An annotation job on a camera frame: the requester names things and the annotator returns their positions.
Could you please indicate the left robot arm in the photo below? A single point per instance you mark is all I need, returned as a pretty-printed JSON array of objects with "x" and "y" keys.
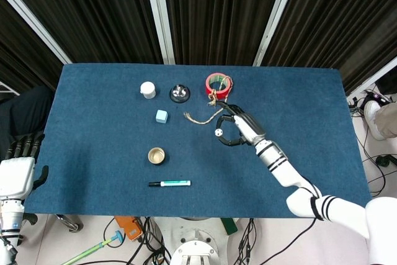
[{"x": 9, "y": 221}]

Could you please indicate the white green marker pen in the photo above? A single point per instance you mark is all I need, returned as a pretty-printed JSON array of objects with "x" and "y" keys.
[{"x": 173, "y": 183}]

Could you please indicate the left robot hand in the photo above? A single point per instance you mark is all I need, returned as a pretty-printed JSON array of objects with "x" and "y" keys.
[{"x": 15, "y": 176}]

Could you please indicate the black silver call bell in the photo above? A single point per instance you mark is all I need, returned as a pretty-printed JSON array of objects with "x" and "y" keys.
[{"x": 179, "y": 93}]

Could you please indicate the white shoe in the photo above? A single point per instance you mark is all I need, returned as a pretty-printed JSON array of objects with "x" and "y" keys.
[{"x": 371, "y": 116}]

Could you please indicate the light blue cube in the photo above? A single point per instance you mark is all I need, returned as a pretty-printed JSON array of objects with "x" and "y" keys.
[{"x": 161, "y": 116}]

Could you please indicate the orange box device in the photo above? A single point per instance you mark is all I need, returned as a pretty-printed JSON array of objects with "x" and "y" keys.
[{"x": 127, "y": 229}]

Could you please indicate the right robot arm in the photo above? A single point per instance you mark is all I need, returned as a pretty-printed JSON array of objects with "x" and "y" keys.
[{"x": 294, "y": 178}]

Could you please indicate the dark green block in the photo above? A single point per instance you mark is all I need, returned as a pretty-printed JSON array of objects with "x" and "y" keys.
[{"x": 229, "y": 226}]

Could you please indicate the red tape roll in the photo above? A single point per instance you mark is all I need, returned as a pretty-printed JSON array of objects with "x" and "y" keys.
[{"x": 219, "y": 85}]

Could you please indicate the metal caster wheel leg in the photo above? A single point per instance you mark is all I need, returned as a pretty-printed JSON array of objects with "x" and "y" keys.
[{"x": 70, "y": 222}]

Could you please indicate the blue felt table mat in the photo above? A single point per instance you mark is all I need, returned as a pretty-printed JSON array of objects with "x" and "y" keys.
[{"x": 108, "y": 153}]

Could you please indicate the black clothing person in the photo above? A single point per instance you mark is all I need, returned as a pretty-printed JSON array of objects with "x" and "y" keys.
[{"x": 24, "y": 113}]

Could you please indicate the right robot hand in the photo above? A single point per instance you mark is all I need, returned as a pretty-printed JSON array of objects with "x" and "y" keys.
[{"x": 248, "y": 127}]

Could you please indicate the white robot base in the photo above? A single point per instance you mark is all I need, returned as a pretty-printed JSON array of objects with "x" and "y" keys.
[{"x": 195, "y": 243}]

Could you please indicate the beige trouser leg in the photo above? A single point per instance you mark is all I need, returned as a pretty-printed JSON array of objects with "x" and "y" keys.
[{"x": 387, "y": 119}]

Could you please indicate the white aluminium frame post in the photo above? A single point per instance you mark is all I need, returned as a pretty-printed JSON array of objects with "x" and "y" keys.
[
  {"x": 161, "y": 16},
  {"x": 372, "y": 79},
  {"x": 276, "y": 16},
  {"x": 34, "y": 23}
]

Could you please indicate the white plastic jar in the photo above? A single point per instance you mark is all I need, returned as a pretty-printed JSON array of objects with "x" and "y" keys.
[{"x": 147, "y": 90}]

